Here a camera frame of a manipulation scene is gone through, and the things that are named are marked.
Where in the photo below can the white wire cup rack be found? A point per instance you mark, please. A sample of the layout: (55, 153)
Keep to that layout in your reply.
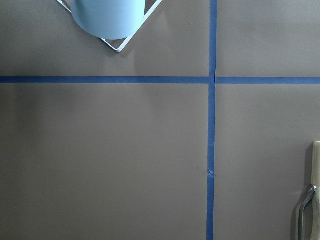
(119, 44)

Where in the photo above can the light blue cup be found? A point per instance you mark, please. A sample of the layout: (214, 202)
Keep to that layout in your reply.
(109, 19)

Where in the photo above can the bamboo cutting board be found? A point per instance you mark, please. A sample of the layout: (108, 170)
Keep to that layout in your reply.
(315, 180)

